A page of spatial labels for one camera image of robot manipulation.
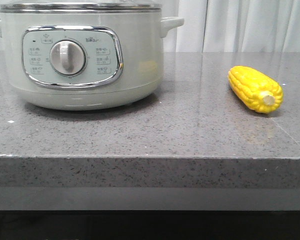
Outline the pale green electric cooking pot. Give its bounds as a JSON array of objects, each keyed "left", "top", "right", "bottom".
[{"left": 0, "top": 8, "right": 185, "bottom": 112}]

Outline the yellow corn cob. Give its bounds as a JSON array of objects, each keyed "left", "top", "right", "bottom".
[{"left": 228, "top": 65, "right": 284, "bottom": 114}]

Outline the grey round timer knob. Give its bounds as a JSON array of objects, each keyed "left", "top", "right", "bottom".
[{"left": 50, "top": 40, "right": 86, "bottom": 76}]

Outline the glass pot lid steel rim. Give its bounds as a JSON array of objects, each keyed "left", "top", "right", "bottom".
[{"left": 0, "top": 0, "right": 162, "bottom": 13}]

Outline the white curtain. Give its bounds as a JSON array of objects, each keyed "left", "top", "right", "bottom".
[{"left": 0, "top": 0, "right": 300, "bottom": 53}]

